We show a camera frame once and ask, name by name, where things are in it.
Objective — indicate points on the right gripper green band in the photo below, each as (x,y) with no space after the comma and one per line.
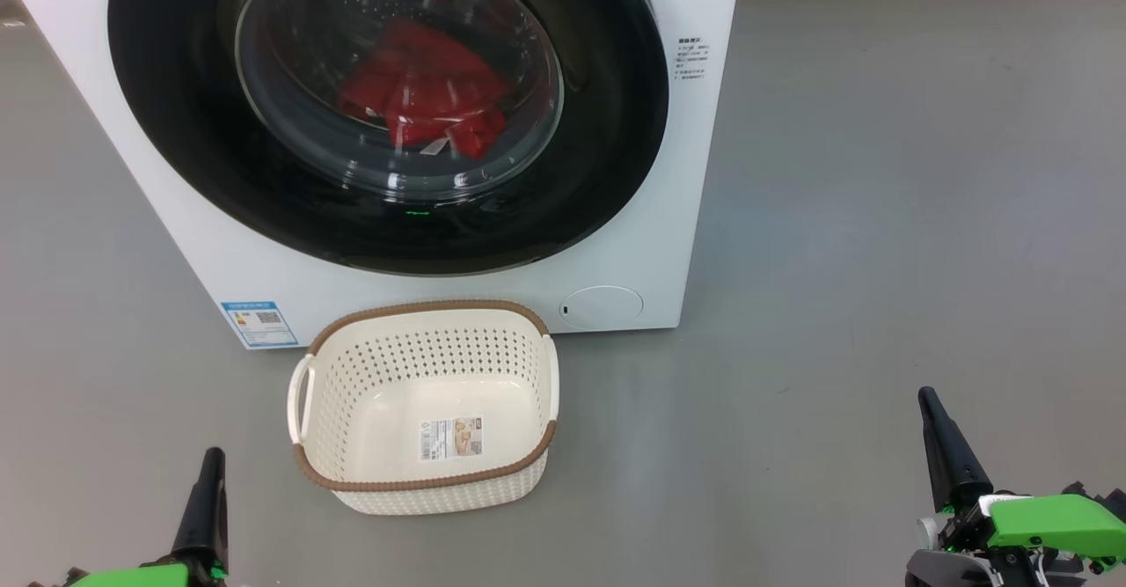
(1056,525)

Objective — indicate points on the red garment with white stripe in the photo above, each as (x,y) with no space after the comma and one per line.
(422,85)

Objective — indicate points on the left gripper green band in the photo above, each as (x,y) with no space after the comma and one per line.
(132,576)

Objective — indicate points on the product label sticker in basket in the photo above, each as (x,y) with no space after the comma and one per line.
(450,439)

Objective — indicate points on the cream laundry basket brown rim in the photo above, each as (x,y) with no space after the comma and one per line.
(352,393)

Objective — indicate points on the white washing machine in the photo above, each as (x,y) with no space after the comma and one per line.
(686,217)

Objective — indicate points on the black round glass washer door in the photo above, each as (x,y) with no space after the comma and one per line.
(176,129)

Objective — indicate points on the round white filter cover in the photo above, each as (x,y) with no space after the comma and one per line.
(603,307)

